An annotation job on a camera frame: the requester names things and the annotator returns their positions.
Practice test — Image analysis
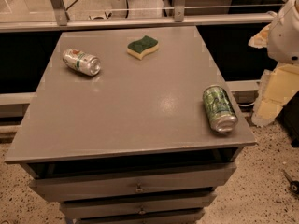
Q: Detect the black tool on floor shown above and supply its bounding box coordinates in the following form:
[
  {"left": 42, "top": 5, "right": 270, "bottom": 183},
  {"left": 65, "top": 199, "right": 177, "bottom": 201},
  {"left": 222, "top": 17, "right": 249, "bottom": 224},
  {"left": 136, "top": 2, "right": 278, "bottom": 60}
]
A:
[{"left": 283, "top": 170, "right": 299, "bottom": 194}]

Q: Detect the green yellow sponge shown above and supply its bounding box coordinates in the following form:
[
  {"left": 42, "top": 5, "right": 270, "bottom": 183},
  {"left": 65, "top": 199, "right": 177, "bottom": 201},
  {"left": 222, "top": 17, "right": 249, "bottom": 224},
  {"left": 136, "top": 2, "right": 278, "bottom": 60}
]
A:
[{"left": 127, "top": 35, "right": 159, "bottom": 60}]

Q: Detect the green soda can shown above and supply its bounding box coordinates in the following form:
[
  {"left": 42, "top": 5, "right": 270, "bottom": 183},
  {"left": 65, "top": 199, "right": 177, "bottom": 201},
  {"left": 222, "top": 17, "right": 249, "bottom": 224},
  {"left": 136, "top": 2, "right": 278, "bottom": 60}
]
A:
[{"left": 203, "top": 85, "right": 238, "bottom": 133}]

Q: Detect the metal railing frame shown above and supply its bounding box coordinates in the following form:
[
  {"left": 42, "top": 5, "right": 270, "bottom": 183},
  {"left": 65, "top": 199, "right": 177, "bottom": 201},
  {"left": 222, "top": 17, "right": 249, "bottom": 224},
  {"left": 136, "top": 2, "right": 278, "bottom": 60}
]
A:
[{"left": 0, "top": 0, "right": 288, "bottom": 33}]

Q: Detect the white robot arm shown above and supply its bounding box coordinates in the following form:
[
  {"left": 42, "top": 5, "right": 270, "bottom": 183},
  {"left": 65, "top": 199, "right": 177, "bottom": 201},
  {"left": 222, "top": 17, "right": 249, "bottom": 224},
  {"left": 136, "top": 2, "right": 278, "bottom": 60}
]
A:
[{"left": 248, "top": 0, "right": 299, "bottom": 127}]

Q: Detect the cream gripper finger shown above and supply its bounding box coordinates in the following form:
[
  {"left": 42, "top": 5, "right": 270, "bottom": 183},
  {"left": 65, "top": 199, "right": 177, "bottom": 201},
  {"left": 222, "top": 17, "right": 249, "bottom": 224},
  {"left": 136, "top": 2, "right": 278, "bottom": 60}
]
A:
[
  {"left": 251, "top": 63, "right": 299, "bottom": 127},
  {"left": 248, "top": 25, "right": 270, "bottom": 49}
]

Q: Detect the grey drawer cabinet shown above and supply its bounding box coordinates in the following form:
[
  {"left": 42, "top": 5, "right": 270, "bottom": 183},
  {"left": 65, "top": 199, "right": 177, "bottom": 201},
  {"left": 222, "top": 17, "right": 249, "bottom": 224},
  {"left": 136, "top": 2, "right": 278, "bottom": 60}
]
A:
[{"left": 6, "top": 27, "right": 255, "bottom": 224}]

